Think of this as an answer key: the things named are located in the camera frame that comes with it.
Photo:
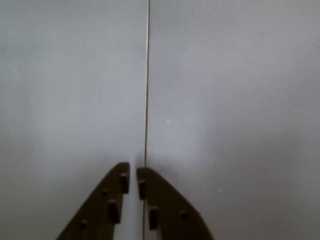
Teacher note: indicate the grey table mat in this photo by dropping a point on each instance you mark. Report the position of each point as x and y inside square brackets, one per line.
[62, 87]
[237, 87]

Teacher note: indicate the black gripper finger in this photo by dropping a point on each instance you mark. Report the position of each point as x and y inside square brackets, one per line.
[100, 205]
[172, 215]

